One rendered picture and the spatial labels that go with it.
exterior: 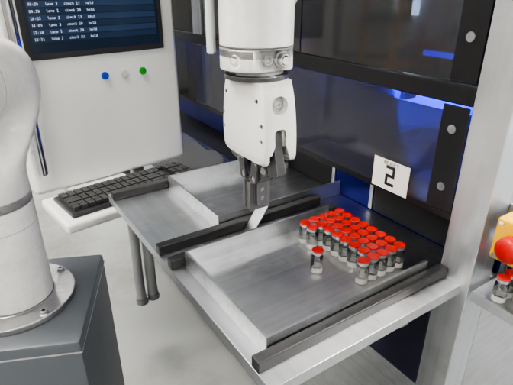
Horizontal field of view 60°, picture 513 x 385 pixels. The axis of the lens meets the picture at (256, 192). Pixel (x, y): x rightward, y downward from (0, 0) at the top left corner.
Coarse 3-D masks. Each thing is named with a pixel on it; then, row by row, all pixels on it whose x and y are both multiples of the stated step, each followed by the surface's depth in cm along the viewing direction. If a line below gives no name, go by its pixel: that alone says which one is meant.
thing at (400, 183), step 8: (376, 160) 87; (384, 160) 85; (376, 168) 87; (384, 168) 85; (400, 168) 82; (408, 168) 81; (376, 176) 88; (384, 176) 86; (400, 176) 83; (408, 176) 81; (376, 184) 88; (384, 184) 86; (392, 184) 85; (400, 184) 83; (400, 192) 84
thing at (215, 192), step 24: (216, 168) 119; (288, 168) 125; (192, 192) 110; (216, 192) 110; (240, 192) 110; (288, 192) 110; (312, 192) 105; (336, 192) 110; (216, 216) 93; (240, 216) 96
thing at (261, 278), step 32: (288, 224) 92; (192, 256) 81; (224, 256) 85; (256, 256) 85; (288, 256) 85; (224, 288) 76; (256, 288) 76; (288, 288) 76; (320, 288) 76; (352, 288) 76; (384, 288) 73; (256, 320) 69; (288, 320) 69; (320, 320) 66
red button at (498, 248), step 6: (498, 240) 66; (504, 240) 65; (510, 240) 65; (498, 246) 66; (504, 246) 65; (510, 246) 64; (498, 252) 66; (504, 252) 65; (510, 252) 64; (498, 258) 66; (504, 258) 65; (510, 258) 65; (510, 264) 66
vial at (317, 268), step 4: (312, 252) 78; (312, 256) 79; (316, 256) 78; (320, 256) 78; (312, 260) 79; (316, 260) 78; (320, 260) 78; (312, 264) 79; (316, 264) 79; (320, 264) 79; (312, 268) 79; (316, 268) 79; (320, 268) 79; (312, 272) 80; (316, 272) 79; (320, 272) 80
